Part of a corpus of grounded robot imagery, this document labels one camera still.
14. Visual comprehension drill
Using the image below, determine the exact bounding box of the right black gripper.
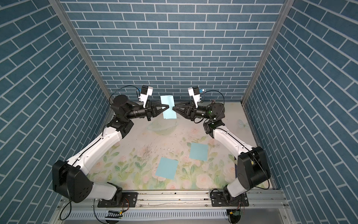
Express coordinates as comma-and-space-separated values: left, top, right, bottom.
175, 104, 212, 125

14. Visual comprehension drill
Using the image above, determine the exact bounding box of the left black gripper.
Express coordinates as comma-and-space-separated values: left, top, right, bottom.
124, 100, 167, 123

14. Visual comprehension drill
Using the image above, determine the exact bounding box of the light blue square paper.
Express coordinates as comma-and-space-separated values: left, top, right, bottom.
160, 95, 177, 119

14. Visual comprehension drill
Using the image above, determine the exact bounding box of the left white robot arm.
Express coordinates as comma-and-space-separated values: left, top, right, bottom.
52, 94, 169, 206

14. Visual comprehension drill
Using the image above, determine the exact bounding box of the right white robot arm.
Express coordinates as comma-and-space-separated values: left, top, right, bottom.
172, 100, 271, 206

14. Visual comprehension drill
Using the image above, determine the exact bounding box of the light blue paper right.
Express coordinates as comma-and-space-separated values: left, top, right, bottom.
189, 143, 209, 161

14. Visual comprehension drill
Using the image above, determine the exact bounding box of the floral table mat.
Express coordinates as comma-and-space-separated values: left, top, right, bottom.
82, 102, 273, 190

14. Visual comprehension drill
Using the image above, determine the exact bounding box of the light blue paper front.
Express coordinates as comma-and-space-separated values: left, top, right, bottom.
155, 157, 179, 180

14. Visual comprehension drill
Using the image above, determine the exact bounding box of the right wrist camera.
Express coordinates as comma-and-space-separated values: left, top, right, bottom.
188, 86, 201, 108

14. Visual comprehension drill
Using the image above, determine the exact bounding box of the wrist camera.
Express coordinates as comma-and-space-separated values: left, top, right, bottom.
139, 85, 153, 108
188, 86, 201, 108

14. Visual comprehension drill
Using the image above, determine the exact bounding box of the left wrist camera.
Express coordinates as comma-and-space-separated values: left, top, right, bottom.
139, 85, 153, 108

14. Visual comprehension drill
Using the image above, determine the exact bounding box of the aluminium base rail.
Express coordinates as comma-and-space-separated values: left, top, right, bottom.
72, 189, 289, 211

